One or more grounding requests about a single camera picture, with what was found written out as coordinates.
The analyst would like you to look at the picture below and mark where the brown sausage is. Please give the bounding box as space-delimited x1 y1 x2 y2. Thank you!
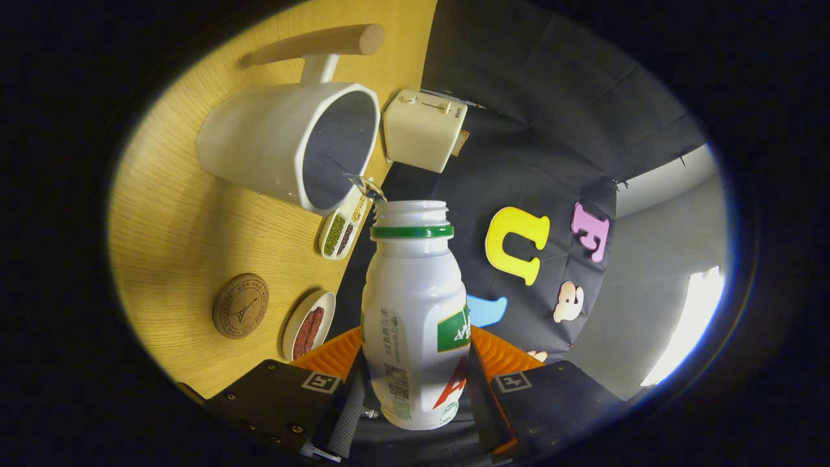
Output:
293 306 325 359

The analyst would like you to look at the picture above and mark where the white cup wooden handle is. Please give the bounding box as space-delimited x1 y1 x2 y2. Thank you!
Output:
195 24 386 217

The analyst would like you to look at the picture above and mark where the wooden table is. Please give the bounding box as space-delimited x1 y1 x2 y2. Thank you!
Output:
107 0 438 400

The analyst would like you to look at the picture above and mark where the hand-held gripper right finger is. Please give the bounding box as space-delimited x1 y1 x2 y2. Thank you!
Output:
466 324 626 462

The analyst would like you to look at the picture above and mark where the white round plate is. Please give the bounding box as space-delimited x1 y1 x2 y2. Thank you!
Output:
281 290 337 362

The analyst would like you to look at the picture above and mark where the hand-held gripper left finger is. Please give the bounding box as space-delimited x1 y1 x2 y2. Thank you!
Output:
206 326 367 462

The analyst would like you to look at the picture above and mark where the black backdrop cloth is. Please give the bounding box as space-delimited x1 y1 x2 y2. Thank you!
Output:
327 0 711 467

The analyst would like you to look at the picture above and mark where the white juice bottle green label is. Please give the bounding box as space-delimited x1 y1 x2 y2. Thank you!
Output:
361 200 471 431

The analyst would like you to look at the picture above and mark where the cream toaster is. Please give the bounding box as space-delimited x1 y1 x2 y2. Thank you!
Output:
382 90 469 174

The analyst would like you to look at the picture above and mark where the white divided condiment dish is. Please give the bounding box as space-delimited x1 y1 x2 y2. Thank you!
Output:
318 185 372 261

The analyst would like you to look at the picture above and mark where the clear juice stream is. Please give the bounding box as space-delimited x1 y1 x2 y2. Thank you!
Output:
342 171 388 203

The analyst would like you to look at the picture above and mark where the round wooden coaster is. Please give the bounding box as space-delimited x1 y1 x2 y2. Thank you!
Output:
212 273 270 340

